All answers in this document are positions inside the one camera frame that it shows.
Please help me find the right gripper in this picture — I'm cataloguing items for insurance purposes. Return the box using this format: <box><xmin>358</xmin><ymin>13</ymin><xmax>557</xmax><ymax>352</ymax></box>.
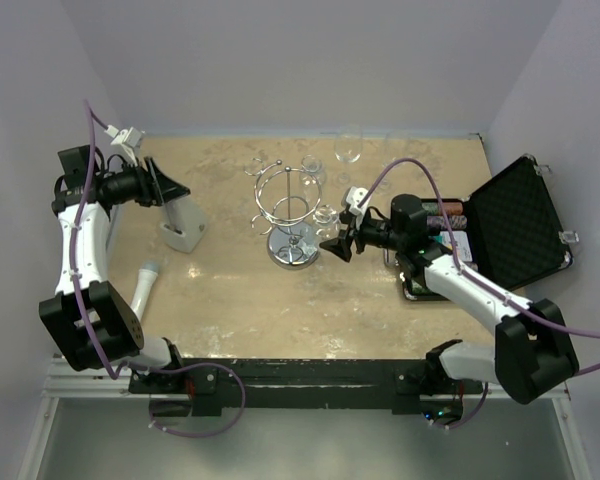
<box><xmin>321</xmin><ymin>209</ymin><xmax>406</xmax><ymax>262</ymax></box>

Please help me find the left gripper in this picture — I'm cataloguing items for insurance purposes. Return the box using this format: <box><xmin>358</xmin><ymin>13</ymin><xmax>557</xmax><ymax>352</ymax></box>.
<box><xmin>99</xmin><ymin>155</ymin><xmax>190</xmax><ymax>207</ymax></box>

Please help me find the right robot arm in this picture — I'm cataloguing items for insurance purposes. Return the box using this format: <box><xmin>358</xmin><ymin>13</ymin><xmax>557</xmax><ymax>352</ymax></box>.
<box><xmin>320</xmin><ymin>187</ymin><xmax>580</xmax><ymax>405</ymax></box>

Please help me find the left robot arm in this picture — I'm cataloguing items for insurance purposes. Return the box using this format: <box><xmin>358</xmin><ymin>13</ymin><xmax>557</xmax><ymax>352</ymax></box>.
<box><xmin>38</xmin><ymin>145</ymin><xmax>190</xmax><ymax>392</ymax></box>

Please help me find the chrome wine glass rack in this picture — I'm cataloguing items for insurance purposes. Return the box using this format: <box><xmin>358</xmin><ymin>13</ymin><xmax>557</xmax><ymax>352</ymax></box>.
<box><xmin>244</xmin><ymin>157</ymin><xmax>323</xmax><ymax>271</ymax></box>

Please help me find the white charging stand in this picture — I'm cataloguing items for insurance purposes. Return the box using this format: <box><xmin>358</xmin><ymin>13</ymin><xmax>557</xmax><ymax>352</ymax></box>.
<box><xmin>159</xmin><ymin>196</ymin><xmax>208</xmax><ymax>254</ymax></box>

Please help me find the white handheld device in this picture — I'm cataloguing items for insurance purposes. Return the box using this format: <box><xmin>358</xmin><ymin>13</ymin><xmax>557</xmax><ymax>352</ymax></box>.
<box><xmin>131</xmin><ymin>261</ymin><xmax>160</xmax><ymax>321</ymax></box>

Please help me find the black poker chip case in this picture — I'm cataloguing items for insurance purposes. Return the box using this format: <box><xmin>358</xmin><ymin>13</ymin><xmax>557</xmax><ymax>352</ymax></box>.
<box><xmin>382</xmin><ymin>154</ymin><xmax>581</xmax><ymax>304</ymax></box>

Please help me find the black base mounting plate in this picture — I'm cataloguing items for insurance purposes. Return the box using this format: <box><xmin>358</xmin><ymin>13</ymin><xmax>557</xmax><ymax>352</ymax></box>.
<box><xmin>129</xmin><ymin>358</ymin><xmax>483</xmax><ymax>417</ymax></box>

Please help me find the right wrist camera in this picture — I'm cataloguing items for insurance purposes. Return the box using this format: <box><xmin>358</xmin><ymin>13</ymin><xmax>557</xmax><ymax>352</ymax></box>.
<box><xmin>342</xmin><ymin>186</ymin><xmax>370</xmax><ymax>220</ymax></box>

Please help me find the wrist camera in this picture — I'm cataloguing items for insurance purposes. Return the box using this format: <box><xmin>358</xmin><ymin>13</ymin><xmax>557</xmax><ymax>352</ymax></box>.
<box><xmin>105</xmin><ymin>125</ymin><xmax>145</xmax><ymax>164</ymax></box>
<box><xmin>342</xmin><ymin>186</ymin><xmax>370</xmax><ymax>220</ymax></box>

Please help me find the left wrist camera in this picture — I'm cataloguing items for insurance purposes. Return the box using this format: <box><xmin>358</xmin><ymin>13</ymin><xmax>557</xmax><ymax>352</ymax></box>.
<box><xmin>105</xmin><ymin>125</ymin><xmax>145</xmax><ymax>164</ymax></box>

